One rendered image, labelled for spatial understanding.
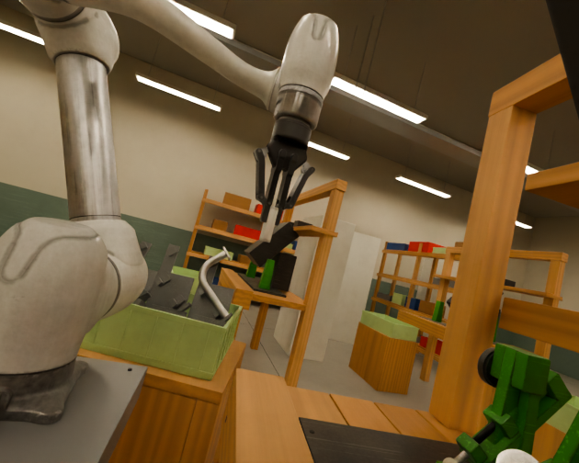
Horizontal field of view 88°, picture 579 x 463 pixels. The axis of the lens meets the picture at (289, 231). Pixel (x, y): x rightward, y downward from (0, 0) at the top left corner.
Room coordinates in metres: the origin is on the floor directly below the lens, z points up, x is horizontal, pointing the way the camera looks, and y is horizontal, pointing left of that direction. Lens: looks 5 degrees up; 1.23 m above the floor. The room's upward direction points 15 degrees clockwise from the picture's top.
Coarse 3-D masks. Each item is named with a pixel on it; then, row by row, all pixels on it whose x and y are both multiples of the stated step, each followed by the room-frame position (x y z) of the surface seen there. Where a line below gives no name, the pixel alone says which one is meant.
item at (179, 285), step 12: (168, 252) 1.25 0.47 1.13; (168, 264) 1.26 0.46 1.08; (156, 276) 1.24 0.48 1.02; (180, 276) 1.26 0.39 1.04; (156, 288) 1.23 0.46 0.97; (168, 288) 1.24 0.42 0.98; (180, 288) 1.25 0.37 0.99; (156, 300) 1.22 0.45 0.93; (168, 312) 1.17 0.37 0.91; (180, 312) 1.18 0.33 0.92
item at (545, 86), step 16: (544, 64) 0.78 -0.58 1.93; (560, 64) 0.73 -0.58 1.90; (528, 80) 0.82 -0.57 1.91; (544, 80) 0.77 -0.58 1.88; (560, 80) 0.73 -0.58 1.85; (496, 96) 0.93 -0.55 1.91; (512, 96) 0.87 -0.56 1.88; (528, 96) 0.81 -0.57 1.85; (544, 96) 0.79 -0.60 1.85; (560, 96) 0.78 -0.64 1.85; (496, 112) 0.92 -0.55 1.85
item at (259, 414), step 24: (240, 384) 0.76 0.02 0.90; (264, 384) 0.79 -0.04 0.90; (240, 408) 0.65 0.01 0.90; (264, 408) 0.68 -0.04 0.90; (288, 408) 0.70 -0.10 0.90; (240, 432) 0.57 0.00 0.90; (264, 432) 0.59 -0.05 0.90; (288, 432) 0.61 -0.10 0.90; (240, 456) 0.51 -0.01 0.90; (264, 456) 0.52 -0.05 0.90; (288, 456) 0.54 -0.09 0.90
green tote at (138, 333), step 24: (120, 312) 0.98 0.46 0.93; (144, 312) 0.97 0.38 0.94; (96, 336) 0.98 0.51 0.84; (120, 336) 0.98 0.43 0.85; (144, 336) 0.98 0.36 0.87; (168, 336) 0.98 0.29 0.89; (192, 336) 0.98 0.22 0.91; (216, 336) 0.98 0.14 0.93; (144, 360) 0.98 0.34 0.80; (168, 360) 0.98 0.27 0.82; (192, 360) 0.98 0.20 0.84; (216, 360) 0.99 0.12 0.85
